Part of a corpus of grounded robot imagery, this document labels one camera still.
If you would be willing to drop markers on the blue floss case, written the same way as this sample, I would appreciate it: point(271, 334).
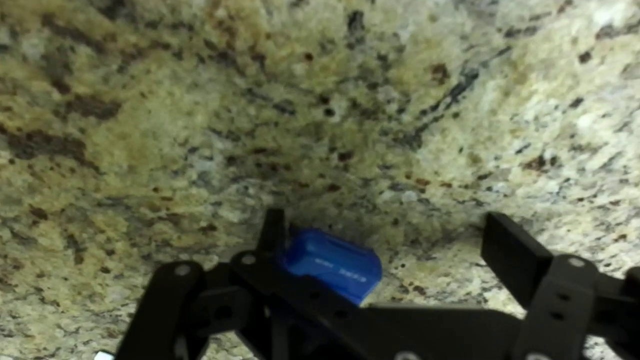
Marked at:
point(342, 266)

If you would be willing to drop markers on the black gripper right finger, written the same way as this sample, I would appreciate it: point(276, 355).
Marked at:
point(515, 257)

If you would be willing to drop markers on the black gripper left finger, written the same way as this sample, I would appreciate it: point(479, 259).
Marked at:
point(273, 235)

